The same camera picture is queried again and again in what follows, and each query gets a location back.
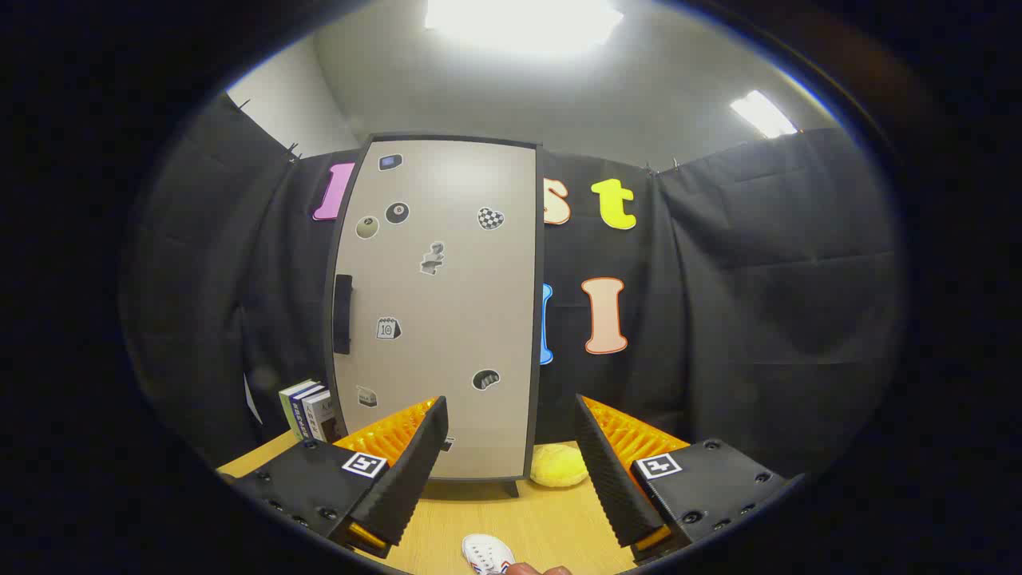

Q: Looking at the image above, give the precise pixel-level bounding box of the narrow ceiling light panel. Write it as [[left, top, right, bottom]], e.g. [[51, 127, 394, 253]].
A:
[[730, 89, 799, 139]]

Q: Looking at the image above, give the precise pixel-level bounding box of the black cabinet door handle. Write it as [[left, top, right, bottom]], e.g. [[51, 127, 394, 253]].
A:
[[333, 274, 354, 355]]

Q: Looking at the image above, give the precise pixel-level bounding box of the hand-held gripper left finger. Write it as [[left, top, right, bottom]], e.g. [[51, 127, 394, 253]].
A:
[[230, 395, 450, 560]]

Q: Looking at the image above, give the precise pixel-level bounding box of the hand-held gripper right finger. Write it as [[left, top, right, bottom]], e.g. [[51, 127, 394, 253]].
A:
[[573, 394, 806, 566]]

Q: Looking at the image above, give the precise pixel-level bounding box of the yellow plush toy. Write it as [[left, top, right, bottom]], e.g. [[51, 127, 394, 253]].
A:
[[530, 443, 590, 489]]

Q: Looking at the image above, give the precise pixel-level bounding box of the blue book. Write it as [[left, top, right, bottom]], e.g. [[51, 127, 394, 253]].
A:
[[289, 386, 328, 442]]

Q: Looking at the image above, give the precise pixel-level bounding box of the large ceiling light panel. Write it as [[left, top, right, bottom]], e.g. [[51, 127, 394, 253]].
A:
[[423, 0, 625, 55]]

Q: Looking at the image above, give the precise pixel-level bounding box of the black backdrop cloth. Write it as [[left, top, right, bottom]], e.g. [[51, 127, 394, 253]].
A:
[[120, 92, 907, 480]]

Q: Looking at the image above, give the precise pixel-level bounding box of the white canvas shoe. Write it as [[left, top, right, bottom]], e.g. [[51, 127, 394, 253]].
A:
[[461, 533, 517, 575]]

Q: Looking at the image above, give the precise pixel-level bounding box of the dark grey shoe cabinet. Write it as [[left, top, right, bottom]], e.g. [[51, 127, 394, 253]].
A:
[[323, 133, 547, 500]]

